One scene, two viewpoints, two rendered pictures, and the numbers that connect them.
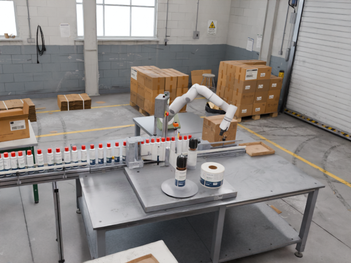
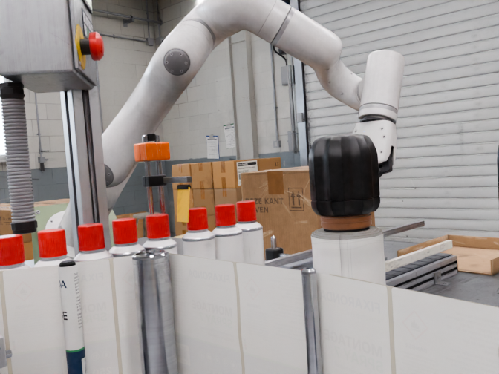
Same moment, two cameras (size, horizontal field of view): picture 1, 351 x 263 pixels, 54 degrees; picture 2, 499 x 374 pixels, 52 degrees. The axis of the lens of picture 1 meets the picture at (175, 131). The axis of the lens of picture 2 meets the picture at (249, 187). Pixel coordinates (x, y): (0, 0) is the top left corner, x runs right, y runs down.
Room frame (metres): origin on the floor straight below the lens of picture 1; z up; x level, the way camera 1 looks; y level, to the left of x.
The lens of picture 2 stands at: (2.34, 0.14, 1.16)
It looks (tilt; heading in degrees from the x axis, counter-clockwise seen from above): 3 degrees down; 340
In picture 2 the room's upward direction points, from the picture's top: 4 degrees counter-clockwise
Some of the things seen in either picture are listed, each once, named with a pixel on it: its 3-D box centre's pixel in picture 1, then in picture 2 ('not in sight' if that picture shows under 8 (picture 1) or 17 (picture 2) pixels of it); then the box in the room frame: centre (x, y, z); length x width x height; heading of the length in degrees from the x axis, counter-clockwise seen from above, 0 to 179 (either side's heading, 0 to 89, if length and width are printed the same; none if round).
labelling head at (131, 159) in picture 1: (134, 152); not in sight; (2.85, 0.36, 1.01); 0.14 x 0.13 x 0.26; 113
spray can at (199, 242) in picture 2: (179, 145); (200, 271); (3.14, -0.05, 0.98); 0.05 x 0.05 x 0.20
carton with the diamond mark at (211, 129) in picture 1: (219, 130); (310, 215); (3.64, -0.50, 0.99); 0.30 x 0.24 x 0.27; 120
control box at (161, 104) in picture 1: (162, 106); (48, 17); (3.14, 0.14, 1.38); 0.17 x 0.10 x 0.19; 168
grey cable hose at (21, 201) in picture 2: (155, 125); (18, 159); (3.13, 0.20, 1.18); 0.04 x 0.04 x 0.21
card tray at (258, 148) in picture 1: (256, 148); (466, 252); (3.50, -0.91, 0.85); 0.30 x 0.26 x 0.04; 113
